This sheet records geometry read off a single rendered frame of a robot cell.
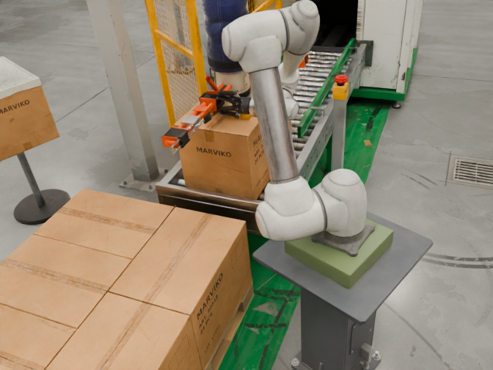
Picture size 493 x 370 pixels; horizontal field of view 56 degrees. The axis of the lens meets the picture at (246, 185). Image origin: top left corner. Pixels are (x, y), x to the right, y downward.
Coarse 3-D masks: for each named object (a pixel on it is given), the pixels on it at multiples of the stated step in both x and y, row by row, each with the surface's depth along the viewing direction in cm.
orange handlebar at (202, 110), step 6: (222, 84) 230; (228, 84) 229; (222, 90) 224; (228, 90) 227; (204, 102) 215; (198, 108) 210; (204, 108) 209; (210, 108) 211; (192, 114) 206; (198, 114) 211; (204, 114) 207; (180, 126) 198; (168, 144) 188
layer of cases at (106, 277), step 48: (96, 192) 258; (48, 240) 228; (96, 240) 225; (144, 240) 222; (192, 240) 220; (240, 240) 225; (0, 288) 204; (48, 288) 202; (96, 288) 200; (144, 288) 198; (192, 288) 196; (240, 288) 236; (0, 336) 183; (48, 336) 181; (96, 336) 179; (144, 336) 178; (192, 336) 190
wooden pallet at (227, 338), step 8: (248, 288) 248; (248, 296) 250; (240, 304) 240; (248, 304) 253; (240, 312) 248; (232, 320) 245; (240, 320) 244; (232, 328) 240; (224, 336) 237; (232, 336) 236; (224, 344) 233; (216, 352) 230; (224, 352) 230; (216, 360) 226; (208, 368) 212; (216, 368) 223
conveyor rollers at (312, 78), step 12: (312, 60) 390; (324, 60) 387; (336, 60) 384; (348, 60) 387; (300, 72) 371; (312, 72) 368; (324, 72) 372; (300, 84) 356; (312, 84) 353; (300, 96) 334; (312, 96) 338; (300, 108) 320; (300, 120) 312; (312, 120) 308; (300, 144) 281; (180, 180) 260
